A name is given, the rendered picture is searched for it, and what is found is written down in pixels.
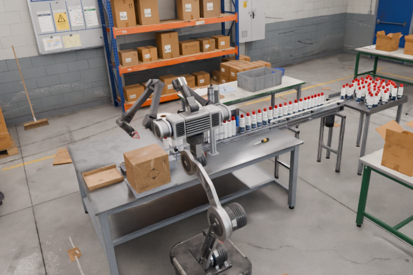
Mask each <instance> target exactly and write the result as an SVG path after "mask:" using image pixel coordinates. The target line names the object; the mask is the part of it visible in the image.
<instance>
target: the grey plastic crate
mask: <svg viewBox="0 0 413 275"><path fill-rule="evenodd" d="M271 71H273V72H275V73H271ZM282 73H283V71H281V70H278V69H273V68H269V67H266V66H264V67H261V68H256V69H252V70H249V71H243V72H239V73H237V86H238V87H239V88H242V89H245V90H248V91H251V92H253V93H254V92H257V91H261V90H265V89H268V88H272V87H276V86H278V85H281V83H282Z"/></svg>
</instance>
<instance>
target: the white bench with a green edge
mask: <svg viewBox="0 0 413 275"><path fill-rule="evenodd" d="M302 84H305V82H304V81H301V80H298V79H294V78H292V77H288V76H283V77H282V83H281V85H278V86H276V87H272V88H268V89H265V90H261V91H257V92H254V93H253V92H251V91H248V90H245V89H242V88H239V87H238V86H237V81H233V82H229V83H224V84H220V85H219V86H225V85H230V86H231V87H232V88H233V89H234V90H236V91H235V92H230V93H220V92H219V94H221V95H224V96H225V98H223V99H220V103H221V104H224V105H226V106H231V105H234V104H238V103H243V102H245V101H250V100H253V99H257V98H261V97H265V96H268V95H271V106H272V110H273V109H274V107H275V94H276V93H280V92H283V91H288V90H292V89H295V90H296V91H297V98H296V99H297V103H298V104H299V98H301V88H302ZM201 90H204V91H207V87H206V88H201ZM177 96H178V97H180V98H181V106H182V109H183V110H184V111H186V105H185V102H184V98H183V96H182V94H181V93H180V94H177ZM195 101H196V100H195ZM196 102H197V101H196ZM197 103H198V102H197ZM198 105H199V108H201V107H202V105H201V104H200V103H198Z"/></svg>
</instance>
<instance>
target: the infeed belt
mask: <svg viewBox="0 0 413 275"><path fill-rule="evenodd" d="M268 126H269V125H267V126H263V125H262V127H261V128H257V126H256V129H255V130H252V129H251V128H250V131H246V129H245V132H244V133H240V132H239V131H238V132H236V133H235V136H232V137H236V136H239V135H242V134H245V133H249V132H252V131H256V130H259V129H262V128H265V127H268ZM232 137H227V138H226V139H229V138H232ZM223 140H225V139H224V138H223V139H221V140H220V139H218V141H216V142H219V141H223ZM186 149H187V150H190V147H189V146H187V147H183V150H186ZM170 155H176V154H175V153H173V152H172V151H171V152H170V154H169V156H170ZM120 167H121V168H122V170H125V165H123V166H120Z"/></svg>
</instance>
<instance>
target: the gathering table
mask: <svg viewBox="0 0 413 275"><path fill-rule="evenodd" d="M397 95H398V94H397V93H396V100H395V101H391V99H390V98H389V99H388V103H386V104H383V105H381V102H380V103H379V105H378V106H377V107H373V108H371V109H370V110H367V109H368V108H366V105H365V100H364V101H363V102H362V101H360V103H356V98H355V94H354V95H353V99H351V101H347V100H346V99H345V101H342V102H340V103H343V104H345V105H344V106H345V107H348V108H351V109H353V110H357V111H359V112H360V121H359V126H358V135H357V140H356V144H357V145H356V146H357V147H360V141H361V133H362V128H363V120H364V114H366V117H365V122H364V130H363V138H362V143H361V152H360V158H361V157H363V156H364V154H365V150H366V142H367V138H368V129H369V122H370V117H371V114H375V113H377V112H380V111H382V110H385V109H389V108H391V107H395V106H398V110H397V114H396V120H395V121H396V122H397V123H398V124H399V123H400V119H401V113H402V109H403V104H404V103H406V102H407V98H408V96H406V95H402V98H401V99H398V100H397ZM340 96H341V91H340V92H337V93H333V94H330V95H328V99H329V100H332V99H336V98H339V99H338V100H335V101H340ZM332 130H333V127H332V128H329V131H328V143H327V146H328V147H331V141H332ZM330 153H331V151H329V150H327V149H326V156H327V157H326V158H327V159H329V158H330V157H329V156H330ZM362 170H363V163H361V162H359V165H358V173H357V174H358V175H359V176H361V175H362Z"/></svg>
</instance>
